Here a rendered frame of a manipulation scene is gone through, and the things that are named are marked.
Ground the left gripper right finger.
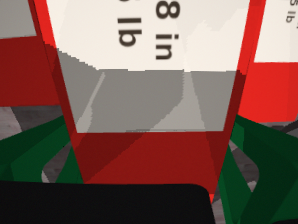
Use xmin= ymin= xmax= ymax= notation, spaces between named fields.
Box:
xmin=218 ymin=114 xmax=298 ymax=224

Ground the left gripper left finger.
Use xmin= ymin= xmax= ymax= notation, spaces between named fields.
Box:
xmin=0 ymin=115 xmax=83 ymax=184

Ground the red box of welding electrodes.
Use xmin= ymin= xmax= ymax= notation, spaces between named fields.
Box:
xmin=237 ymin=0 xmax=298 ymax=123
xmin=0 ymin=0 xmax=60 ymax=107
xmin=34 ymin=0 xmax=262 ymax=203

